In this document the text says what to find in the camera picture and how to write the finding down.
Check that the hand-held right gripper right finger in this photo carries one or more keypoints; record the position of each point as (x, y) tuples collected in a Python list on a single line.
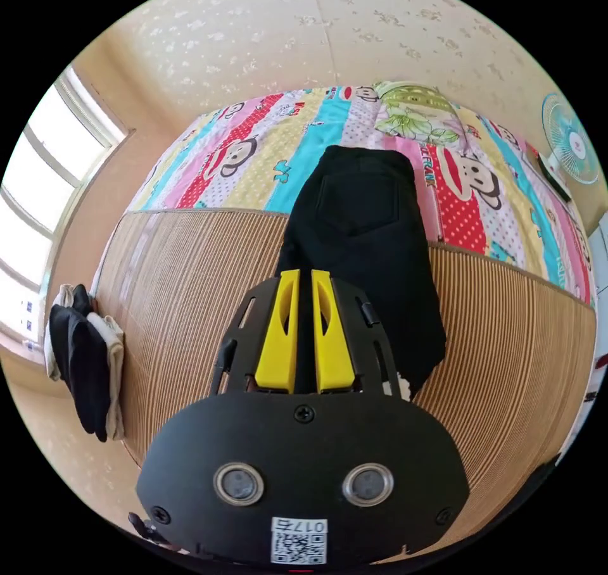
[(335, 342)]

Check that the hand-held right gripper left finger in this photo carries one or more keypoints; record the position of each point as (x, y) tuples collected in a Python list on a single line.
[(275, 342)]

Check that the black pants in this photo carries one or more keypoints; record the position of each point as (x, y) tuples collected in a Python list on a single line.
[(361, 233)]

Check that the bed with printed quilt and mat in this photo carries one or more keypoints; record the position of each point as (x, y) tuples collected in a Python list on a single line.
[(190, 271)]

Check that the pile of clothes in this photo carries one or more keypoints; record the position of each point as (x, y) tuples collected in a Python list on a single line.
[(88, 361)]

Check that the green floral pillow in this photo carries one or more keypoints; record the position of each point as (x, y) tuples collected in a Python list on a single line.
[(418, 112)]

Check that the window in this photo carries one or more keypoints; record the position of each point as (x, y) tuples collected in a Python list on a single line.
[(43, 195)]

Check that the teal electric fan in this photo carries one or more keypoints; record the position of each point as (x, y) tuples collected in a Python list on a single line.
[(567, 140)]

